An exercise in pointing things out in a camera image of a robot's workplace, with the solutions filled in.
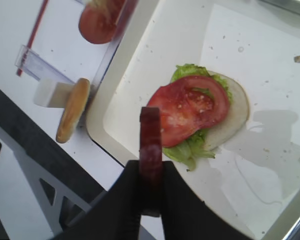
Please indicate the brown bun bottom slice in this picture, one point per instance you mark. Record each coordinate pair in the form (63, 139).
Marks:
(74, 108)

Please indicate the metal tray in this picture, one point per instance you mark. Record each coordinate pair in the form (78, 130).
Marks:
(190, 150)

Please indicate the tomato slice on tray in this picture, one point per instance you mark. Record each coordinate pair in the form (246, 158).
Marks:
(187, 105)

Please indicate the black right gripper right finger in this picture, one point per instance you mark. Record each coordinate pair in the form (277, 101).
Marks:
(186, 217)

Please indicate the upright tomato slices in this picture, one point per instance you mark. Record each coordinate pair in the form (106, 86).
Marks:
(98, 20)

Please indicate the white bread slice on tray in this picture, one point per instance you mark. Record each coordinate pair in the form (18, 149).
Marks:
(235, 120)

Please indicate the red rod left side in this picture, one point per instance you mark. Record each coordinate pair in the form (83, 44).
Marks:
(32, 35)

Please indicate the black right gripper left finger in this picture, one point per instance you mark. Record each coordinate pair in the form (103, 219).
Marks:
(116, 216)

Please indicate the grey table frame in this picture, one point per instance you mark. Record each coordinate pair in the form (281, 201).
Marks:
(34, 205)

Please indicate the clear rail lower left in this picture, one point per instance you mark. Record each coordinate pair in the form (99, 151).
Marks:
(30, 63)

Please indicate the white pusher block lower left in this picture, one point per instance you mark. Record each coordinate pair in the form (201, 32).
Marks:
(52, 94)

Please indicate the white paper liner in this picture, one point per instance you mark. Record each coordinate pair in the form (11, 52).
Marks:
(256, 173)

